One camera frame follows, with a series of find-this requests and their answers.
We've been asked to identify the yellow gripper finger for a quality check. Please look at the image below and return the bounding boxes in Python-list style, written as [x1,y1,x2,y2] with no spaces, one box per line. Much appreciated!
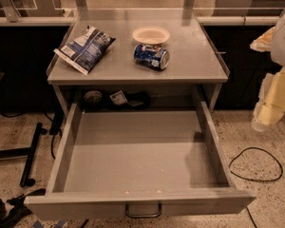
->
[250,27,275,52]
[251,67,285,132]

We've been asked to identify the blue chip bag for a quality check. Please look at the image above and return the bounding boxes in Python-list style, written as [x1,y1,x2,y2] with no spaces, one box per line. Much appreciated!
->
[54,27,115,75]

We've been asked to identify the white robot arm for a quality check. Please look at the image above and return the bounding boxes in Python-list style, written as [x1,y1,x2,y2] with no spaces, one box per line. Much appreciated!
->
[250,11,285,132]

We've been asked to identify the grey open top drawer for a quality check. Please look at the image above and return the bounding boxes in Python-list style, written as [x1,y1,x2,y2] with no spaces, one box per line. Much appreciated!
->
[25,102,256,219]

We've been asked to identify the black items behind drawer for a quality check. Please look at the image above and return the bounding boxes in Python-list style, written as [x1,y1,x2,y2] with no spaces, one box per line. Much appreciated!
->
[81,90,151,111]

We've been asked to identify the blue soda can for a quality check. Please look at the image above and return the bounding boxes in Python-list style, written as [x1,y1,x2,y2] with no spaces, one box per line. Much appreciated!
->
[134,44,170,70]

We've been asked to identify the white paper bowl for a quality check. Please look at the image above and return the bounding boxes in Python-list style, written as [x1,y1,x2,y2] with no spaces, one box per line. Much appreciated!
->
[132,26,170,45]

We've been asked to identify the grey cabinet table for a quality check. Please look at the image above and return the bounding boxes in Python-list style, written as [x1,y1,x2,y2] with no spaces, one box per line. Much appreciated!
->
[47,9,229,113]

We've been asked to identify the black metal stand leg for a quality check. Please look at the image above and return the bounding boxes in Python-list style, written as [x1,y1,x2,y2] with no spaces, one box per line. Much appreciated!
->
[0,123,47,187]

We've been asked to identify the black object bottom left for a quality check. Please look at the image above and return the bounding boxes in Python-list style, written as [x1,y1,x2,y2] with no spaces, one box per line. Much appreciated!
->
[0,188,46,228]

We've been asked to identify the black cable loop on floor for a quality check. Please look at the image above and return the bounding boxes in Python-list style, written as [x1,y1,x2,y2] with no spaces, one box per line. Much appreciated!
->
[228,146,284,183]

